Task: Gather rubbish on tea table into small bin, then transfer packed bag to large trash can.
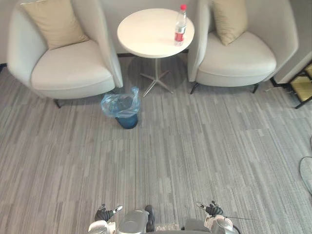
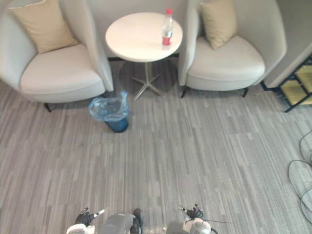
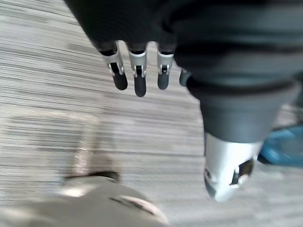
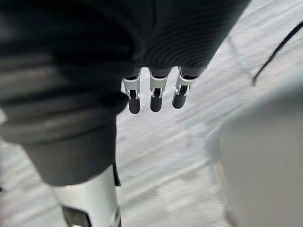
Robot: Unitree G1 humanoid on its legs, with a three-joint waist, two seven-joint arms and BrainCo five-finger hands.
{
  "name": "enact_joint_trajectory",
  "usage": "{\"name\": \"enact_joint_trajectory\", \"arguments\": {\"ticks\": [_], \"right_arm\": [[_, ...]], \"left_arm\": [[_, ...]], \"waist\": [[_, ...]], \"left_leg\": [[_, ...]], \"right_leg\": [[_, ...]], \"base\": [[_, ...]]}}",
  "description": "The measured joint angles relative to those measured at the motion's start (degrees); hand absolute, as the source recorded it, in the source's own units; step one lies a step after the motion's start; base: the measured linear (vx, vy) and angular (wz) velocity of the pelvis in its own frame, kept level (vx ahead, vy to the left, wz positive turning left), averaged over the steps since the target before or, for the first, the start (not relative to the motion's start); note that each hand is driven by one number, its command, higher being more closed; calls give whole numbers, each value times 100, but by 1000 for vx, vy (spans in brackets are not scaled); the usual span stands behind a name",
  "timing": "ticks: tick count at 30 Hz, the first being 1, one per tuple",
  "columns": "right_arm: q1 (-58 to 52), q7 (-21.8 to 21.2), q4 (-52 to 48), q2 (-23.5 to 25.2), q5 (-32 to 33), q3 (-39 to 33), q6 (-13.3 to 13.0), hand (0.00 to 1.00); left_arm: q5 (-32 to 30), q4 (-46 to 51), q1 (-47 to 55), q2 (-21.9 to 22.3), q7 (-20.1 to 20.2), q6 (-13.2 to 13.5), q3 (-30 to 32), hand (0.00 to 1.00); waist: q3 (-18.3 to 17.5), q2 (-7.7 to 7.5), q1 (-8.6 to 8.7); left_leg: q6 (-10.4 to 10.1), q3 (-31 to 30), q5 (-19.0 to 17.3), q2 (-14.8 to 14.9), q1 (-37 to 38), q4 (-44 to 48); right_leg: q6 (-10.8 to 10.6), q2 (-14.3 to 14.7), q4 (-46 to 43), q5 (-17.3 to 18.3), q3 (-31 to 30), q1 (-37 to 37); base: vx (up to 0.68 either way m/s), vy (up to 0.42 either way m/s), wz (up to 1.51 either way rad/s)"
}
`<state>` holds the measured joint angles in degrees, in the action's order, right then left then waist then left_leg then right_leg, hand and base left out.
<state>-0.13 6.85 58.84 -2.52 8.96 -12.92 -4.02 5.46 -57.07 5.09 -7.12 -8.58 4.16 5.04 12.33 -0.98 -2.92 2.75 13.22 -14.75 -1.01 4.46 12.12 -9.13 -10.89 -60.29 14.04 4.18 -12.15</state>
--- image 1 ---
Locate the silver robot leg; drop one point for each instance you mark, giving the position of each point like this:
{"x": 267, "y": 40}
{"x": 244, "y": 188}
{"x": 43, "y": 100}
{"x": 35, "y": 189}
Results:
{"x": 132, "y": 223}

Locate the small blue bin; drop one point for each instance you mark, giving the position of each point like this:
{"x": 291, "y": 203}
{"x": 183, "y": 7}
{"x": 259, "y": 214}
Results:
{"x": 128, "y": 121}

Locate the black metal rack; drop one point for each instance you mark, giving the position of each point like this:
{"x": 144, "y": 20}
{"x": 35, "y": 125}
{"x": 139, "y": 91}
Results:
{"x": 302, "y": 85}

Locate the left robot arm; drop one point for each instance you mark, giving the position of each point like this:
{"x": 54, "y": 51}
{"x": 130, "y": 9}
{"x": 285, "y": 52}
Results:
{"x": 102, "y": 226}

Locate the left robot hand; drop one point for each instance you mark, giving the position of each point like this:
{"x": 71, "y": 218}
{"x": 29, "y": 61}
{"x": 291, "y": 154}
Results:
{"x": 104, "y": 214}

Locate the dark robot foot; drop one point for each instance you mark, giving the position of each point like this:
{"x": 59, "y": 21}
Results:
{"x": 150, "y": 218}

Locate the cream armchair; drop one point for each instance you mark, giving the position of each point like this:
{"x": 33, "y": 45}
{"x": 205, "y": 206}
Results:
{"x": 234, "y": 61}
{"x": 73, "y": 73}

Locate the round white tea table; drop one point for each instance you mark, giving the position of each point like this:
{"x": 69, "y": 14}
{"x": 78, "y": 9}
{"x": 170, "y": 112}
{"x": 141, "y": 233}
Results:
{"x": 151, "y": 31}

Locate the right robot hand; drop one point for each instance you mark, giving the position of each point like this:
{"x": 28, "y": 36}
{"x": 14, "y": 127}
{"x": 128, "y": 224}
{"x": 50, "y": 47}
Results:
{"x": 212, "y": 209}

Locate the plastic bottle with red label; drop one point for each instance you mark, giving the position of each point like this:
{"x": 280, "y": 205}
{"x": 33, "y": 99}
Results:
{"x": 180, "y": 26}

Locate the grey round object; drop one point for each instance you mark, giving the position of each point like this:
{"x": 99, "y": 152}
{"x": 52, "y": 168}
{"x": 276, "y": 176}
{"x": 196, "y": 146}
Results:
{"x": 306, "y": 170}

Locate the beige cushion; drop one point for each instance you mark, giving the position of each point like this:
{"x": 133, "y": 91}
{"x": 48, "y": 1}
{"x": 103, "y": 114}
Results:
{"x": 57, "y": 23}
{"x": 229, "y": 19}

